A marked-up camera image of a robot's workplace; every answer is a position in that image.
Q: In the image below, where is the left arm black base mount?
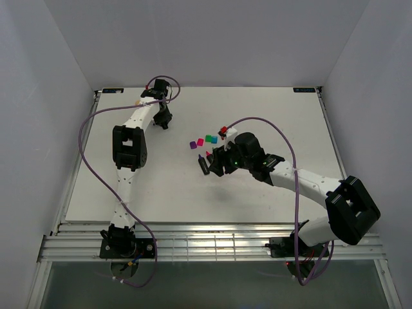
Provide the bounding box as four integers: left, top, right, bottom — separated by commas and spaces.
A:
99, 225, 156, 259

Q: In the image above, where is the right blue corner label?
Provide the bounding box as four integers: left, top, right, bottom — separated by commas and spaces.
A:
293, 87, 316, 93

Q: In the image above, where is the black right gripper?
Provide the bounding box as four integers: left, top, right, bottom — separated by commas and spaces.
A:
209, 139, 252, 177

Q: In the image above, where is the aluminium frame rail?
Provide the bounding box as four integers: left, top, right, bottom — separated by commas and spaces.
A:
37, 221, 387, 263

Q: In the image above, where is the left blue corner label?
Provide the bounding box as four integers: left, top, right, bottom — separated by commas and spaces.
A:
102, 88, 124, 94

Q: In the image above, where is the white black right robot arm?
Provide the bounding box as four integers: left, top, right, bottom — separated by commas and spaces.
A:
210, 132, 380, 256

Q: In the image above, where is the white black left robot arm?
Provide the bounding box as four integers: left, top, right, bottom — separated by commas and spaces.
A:
101, 75, 173, 258

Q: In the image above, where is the purple cap black highlighter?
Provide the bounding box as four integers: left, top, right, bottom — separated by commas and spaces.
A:
198, 154, 210, 175

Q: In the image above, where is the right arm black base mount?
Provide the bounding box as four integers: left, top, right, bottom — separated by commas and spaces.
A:
265, 236, 324, 258

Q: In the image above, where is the blue corner label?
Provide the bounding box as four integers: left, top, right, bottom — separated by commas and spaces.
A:
293, 87, 316, 93
102, 88, 124, 94

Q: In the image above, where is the pink cap black highlighter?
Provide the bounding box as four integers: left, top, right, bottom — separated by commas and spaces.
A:
206, 151, 213, 164

